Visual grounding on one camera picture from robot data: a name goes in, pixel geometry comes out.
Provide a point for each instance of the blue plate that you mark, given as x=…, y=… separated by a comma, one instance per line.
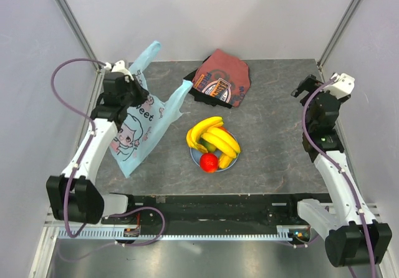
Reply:
x=196, y=155

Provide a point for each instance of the green mango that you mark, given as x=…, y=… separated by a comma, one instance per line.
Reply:
x=209, y=146

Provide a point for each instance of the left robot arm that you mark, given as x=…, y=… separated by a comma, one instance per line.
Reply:
x=73, y=191

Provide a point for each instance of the red apple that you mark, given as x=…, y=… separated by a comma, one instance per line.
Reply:
x=208, y=162

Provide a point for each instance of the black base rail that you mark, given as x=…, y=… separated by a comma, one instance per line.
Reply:
x=258, y=209

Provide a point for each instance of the light blue plastic bag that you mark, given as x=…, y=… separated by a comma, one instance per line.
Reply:
x=144, y=127

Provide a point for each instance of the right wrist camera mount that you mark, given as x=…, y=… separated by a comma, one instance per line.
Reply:
x=342, y=85

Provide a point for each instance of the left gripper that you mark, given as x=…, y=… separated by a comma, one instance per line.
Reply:
x=142, y=93

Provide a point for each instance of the yellow mango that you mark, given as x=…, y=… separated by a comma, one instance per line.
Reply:
x=224, y=161

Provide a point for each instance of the yellow banana bunch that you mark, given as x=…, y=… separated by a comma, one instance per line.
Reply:
x=223, y=141
x=194, y=134

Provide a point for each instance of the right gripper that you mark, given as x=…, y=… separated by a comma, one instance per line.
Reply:
x=310, y=84

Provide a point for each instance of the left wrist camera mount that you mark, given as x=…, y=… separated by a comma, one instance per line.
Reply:
x=120, y=66

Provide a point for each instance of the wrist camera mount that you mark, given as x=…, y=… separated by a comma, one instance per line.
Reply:
x=120, y=66
x=342, y=85

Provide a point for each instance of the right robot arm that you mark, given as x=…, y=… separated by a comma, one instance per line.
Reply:
x=352, y=235

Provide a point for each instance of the orange persimmon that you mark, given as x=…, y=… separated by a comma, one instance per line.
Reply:
x=224, y=129

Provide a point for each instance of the white cable duct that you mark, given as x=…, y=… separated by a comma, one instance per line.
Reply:
x=124, y=234

